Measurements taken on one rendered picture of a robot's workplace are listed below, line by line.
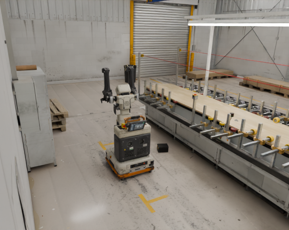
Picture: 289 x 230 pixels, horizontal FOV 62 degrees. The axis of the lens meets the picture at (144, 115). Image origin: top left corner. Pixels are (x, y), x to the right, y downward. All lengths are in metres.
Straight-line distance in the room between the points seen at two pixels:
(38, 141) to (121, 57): 7.59
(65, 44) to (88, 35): 0.97
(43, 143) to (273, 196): 3.46
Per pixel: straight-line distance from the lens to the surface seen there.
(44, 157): 4.32
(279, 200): 3.77
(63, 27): 10.34
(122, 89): 3.81
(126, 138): 3.64
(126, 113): 3.92
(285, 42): 11.54
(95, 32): 10.65
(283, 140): 3.65
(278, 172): 3.27
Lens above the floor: 2.25
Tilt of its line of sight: 20 degrees down
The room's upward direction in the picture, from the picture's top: 1 degrees clockwise
